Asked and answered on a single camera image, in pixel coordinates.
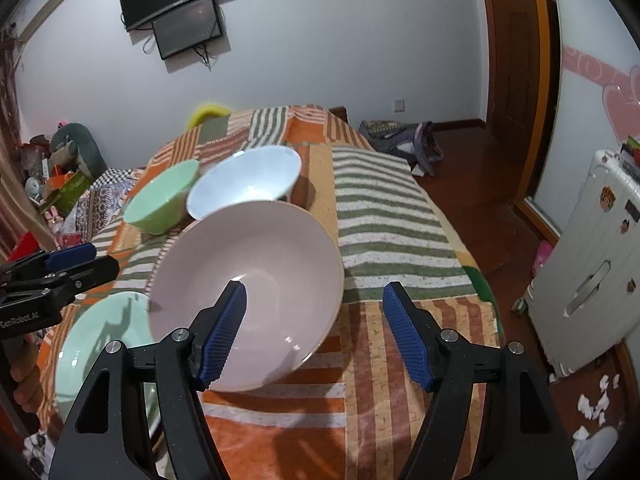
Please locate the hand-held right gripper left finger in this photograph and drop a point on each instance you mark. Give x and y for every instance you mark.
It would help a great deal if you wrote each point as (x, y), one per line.
(225, 330)

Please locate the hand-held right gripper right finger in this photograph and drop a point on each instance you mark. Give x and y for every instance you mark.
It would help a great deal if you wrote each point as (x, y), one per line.
(407, 335)

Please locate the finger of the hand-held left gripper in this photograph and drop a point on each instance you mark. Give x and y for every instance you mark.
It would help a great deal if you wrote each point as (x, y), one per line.
(90, 275)
(70, 256)

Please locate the light green plate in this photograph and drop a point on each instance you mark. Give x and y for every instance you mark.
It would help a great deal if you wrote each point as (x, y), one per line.
(100, 330)

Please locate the pink bowl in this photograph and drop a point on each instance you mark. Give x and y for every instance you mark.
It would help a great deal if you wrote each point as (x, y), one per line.
(260, 245)

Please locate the light green bowl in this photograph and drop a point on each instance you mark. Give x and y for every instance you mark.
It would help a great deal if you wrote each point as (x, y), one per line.
(160, 200)

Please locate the white spotted bowl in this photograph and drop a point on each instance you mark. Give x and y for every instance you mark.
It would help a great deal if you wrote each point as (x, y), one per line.
(245, 180)

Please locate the person's left hand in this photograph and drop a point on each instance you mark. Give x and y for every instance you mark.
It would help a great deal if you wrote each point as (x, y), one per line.
(27, 375)

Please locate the pink rabbit toy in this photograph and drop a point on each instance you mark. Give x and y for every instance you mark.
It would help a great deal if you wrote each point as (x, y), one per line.
(52, 217)

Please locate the green paper bag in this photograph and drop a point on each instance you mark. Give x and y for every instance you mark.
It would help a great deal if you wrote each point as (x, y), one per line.
(70, 190)

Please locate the checkered patterned patchwork blanket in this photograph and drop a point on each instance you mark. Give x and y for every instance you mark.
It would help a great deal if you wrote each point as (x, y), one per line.
(105, 195)

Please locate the grey plush toy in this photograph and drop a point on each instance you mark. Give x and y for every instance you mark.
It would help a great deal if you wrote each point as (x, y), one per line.
(82, 142)

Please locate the orange striped patchwork blanket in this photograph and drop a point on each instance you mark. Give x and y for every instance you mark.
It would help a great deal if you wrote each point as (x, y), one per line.
(390, 210)

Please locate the pink toy on floor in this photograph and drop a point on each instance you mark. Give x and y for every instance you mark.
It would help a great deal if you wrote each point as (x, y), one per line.
(541, 257)

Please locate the white hard-shell suitcase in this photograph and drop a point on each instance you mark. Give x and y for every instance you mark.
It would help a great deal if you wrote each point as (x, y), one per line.
(585, 270)

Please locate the dark bag on floor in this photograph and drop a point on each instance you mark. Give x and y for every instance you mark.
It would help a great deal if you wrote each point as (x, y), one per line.
(400, 142)

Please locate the scattered white paper scraps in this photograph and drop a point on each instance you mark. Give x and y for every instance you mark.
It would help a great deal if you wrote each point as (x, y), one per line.
(597, 402)

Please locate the brown wooden door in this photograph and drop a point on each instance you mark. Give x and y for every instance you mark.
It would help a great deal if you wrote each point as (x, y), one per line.
(515, 60)

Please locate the white heart-decorated sliding door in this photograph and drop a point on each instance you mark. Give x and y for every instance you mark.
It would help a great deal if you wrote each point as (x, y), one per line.
(595, 35)

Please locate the white wall outlet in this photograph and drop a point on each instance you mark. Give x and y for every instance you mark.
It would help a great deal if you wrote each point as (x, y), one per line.
(399, 105)

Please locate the small black wall monitor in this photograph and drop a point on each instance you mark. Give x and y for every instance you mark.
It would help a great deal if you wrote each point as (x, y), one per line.
(187, 27)

